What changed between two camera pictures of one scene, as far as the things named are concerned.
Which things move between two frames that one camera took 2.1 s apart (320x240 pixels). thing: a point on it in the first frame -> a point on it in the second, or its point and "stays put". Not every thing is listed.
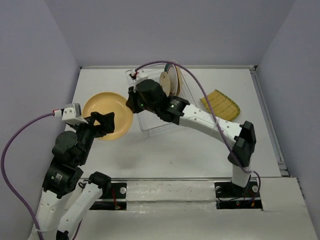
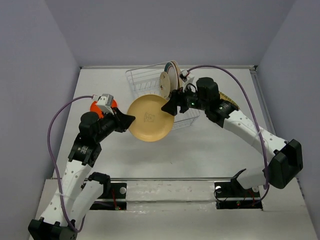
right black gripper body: x=137 y=103 -> x=192 y=101
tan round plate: x=105 y=103 -> x=152 y=123
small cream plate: x=165 y=83 stays put
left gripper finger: x=106 y=125 -> x=124 y=121
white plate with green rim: x=172 y=70 stays put
